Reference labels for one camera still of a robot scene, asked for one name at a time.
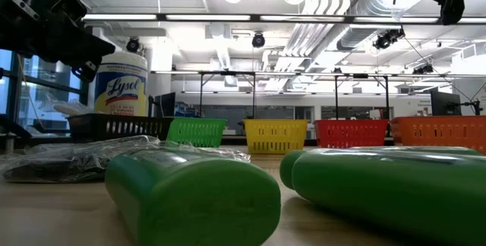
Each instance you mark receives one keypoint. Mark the blue white toothbrush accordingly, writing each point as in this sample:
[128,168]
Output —
[68,107]

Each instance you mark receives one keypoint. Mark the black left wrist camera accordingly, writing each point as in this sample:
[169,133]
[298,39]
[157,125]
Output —
[64,5]

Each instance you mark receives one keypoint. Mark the wrapped round black hairbrush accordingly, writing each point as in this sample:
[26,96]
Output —
[68,160]

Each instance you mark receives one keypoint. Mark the Lysol wipes canister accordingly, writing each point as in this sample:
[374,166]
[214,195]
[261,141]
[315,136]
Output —
[121,90]

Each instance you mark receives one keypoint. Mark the black plastic basket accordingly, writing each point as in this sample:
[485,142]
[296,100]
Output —
[114,126]

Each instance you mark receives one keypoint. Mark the orange plastic basket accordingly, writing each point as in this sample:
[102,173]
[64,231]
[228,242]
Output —
[440,132]

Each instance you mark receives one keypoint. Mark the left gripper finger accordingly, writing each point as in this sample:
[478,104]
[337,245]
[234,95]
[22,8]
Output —
[91,43]
[101,54]

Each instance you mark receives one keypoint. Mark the black background rig frame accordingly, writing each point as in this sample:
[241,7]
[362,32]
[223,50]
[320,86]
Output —
[336,98]
[228,73]

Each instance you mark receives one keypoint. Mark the green plastic basket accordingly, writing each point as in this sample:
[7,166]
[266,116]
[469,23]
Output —
[197,132]

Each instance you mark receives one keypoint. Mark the red plastic basket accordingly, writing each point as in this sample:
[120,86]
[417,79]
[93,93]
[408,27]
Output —
[351,134]

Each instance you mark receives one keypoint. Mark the black background monitor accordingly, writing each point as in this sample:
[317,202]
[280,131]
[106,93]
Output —
[444,103]

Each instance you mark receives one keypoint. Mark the black ceiling camera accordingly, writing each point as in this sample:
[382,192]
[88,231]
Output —
[385,40]
[133,45]
[423,69]
[258,40]

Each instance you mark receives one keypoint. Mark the black aluminium table frame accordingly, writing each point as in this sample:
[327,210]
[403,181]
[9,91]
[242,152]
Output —
[11,128]

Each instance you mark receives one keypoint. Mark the ceiling light bar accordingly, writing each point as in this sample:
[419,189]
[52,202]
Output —
[209,17]

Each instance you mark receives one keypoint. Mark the dark background monitor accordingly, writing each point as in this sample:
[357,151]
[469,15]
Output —
[167,105]

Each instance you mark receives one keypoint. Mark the yellow plastic basket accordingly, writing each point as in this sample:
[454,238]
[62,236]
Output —
[275,136]

